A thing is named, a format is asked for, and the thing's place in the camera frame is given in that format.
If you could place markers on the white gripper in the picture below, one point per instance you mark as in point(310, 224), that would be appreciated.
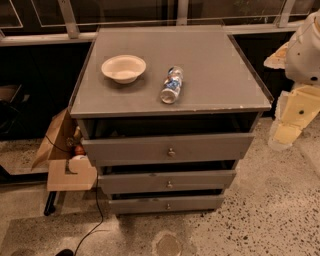
point(303, 56)

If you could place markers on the brown cardboard box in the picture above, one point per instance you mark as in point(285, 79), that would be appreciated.
point(66, 172)

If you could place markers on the black table leg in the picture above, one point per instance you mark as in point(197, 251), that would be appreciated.
point(49, 207)

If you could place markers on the grey drawer cabinet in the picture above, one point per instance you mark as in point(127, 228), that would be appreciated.
point(220, 94)

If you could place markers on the grey top drawer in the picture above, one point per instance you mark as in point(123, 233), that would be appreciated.
point(167, 149)

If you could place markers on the grey middle drawer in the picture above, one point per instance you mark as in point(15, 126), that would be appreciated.
point(166, 182)

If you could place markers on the white paper bowl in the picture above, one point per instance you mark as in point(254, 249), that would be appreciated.
point(123, 69)

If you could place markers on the grey bottom drawer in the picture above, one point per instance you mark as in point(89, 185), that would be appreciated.
point(166, 204)

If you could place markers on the orange item in box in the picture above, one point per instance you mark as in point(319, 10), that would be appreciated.
point(79, 150)

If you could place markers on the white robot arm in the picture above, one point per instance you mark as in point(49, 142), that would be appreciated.
point(300, 59)

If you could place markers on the grey drawer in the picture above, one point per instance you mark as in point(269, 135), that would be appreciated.
point(167, 149)
point(166, 204)
point(166, 182)

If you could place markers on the white window railing frame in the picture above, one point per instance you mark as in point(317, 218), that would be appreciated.
point(76, 17)

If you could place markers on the clear plastic water bottle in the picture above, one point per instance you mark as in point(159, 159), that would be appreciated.
point(172, 85)

